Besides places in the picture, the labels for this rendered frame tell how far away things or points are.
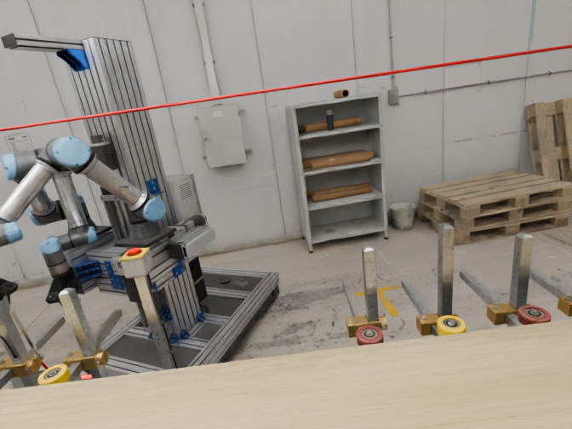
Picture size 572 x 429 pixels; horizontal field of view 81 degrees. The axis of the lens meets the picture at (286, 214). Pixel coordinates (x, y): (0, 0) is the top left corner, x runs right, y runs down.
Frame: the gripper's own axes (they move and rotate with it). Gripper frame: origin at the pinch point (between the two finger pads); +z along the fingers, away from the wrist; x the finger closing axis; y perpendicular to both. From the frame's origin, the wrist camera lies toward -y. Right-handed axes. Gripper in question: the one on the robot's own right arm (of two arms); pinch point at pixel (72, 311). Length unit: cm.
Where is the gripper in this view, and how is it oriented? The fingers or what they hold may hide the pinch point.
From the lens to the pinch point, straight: 188.9
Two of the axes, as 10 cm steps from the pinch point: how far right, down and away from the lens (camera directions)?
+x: -9.9, 1.3, 0.3
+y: -0.2, -3.2, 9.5
